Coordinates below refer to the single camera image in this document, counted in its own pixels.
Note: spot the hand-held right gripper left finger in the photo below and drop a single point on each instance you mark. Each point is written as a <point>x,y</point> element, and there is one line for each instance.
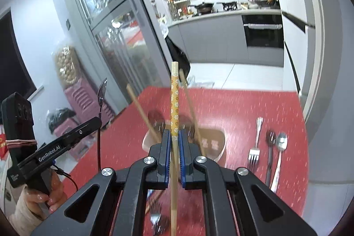
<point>165,158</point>

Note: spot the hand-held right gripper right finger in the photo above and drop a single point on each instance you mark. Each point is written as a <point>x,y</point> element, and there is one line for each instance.
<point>183,158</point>

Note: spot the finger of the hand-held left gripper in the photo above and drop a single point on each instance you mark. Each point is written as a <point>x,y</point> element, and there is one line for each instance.
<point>83,131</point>

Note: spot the beige cutlery holder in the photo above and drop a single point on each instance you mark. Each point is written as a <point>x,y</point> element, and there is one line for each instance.
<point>211,142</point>

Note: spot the plain wooden chopstick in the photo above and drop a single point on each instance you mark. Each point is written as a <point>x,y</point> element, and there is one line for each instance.
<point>189,103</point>
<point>141,111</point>

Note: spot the yellow flower-pattern chopstick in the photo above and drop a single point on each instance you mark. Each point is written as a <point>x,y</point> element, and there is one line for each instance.
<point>174,103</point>

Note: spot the person's left forearm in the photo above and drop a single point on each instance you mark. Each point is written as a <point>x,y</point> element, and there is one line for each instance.
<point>27,215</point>

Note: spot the person's left hand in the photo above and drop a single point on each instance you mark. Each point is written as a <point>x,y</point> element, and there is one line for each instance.
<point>59,189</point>

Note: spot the black plastic bag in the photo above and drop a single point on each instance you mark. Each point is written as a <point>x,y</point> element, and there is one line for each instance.
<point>59,117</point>

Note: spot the stack of pink plastic stools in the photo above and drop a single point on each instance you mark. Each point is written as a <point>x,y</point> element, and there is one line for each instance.
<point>88,97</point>

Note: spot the clear bag of round nuts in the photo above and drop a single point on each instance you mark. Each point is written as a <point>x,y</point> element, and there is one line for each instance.
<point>66,64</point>

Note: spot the small all-steel fork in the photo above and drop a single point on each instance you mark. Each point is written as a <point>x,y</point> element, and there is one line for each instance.
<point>255,150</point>

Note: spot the white plastic bag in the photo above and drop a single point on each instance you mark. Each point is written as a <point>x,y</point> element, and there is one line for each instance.
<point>200,82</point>

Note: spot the black trash bag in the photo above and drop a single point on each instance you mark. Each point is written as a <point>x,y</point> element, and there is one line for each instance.
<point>178,56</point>

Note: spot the glass door cabinet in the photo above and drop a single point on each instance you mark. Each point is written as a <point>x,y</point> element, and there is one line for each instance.
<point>110,31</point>

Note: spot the black built-in oven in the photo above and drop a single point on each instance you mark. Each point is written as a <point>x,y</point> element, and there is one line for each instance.
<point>262,31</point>

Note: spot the black wok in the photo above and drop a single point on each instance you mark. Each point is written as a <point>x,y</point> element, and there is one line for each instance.
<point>204,7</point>

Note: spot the white refrigerator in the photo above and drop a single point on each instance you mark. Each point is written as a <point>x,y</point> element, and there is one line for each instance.
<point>297,45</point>

